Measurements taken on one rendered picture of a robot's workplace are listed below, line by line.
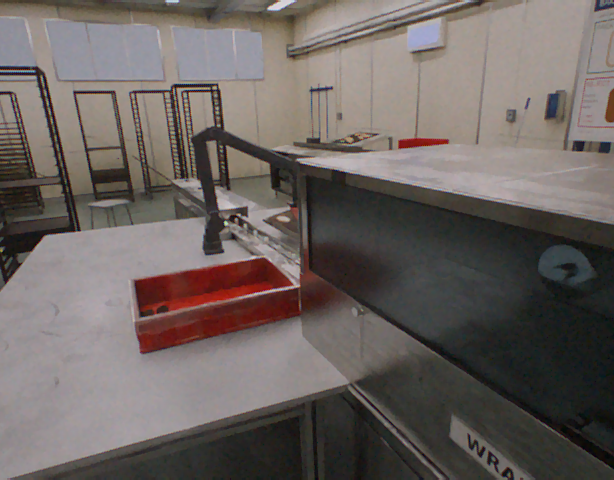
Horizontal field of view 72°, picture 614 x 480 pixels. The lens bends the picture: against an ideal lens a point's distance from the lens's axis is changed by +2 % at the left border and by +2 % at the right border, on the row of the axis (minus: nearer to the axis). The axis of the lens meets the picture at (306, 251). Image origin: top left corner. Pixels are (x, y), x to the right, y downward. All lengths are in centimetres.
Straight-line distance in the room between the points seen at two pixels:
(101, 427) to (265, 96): 877
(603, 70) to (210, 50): 801
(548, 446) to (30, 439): 91
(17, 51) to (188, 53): 271
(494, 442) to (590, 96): 128
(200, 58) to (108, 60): 162
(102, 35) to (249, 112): 288
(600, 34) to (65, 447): 181
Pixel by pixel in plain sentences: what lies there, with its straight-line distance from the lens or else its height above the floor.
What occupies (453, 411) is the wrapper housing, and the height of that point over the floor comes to 95.
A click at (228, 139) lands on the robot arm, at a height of 131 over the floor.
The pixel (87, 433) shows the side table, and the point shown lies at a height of 82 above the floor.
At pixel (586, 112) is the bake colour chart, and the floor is 137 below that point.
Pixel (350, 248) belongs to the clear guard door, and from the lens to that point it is 86.
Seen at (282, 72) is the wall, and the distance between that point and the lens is 965.
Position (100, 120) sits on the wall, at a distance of 873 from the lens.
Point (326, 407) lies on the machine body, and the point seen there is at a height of 67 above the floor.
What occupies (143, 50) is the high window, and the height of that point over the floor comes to 249.
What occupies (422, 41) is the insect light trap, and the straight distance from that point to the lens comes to 641.
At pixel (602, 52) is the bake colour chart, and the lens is 174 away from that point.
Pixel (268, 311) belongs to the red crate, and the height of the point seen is 86.
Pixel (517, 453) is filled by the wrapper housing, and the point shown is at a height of 96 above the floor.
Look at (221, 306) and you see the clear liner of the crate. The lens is 118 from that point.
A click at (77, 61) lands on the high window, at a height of 229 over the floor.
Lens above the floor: 142
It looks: 19 degrees down
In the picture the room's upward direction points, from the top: 2 degrees counter-clockwise
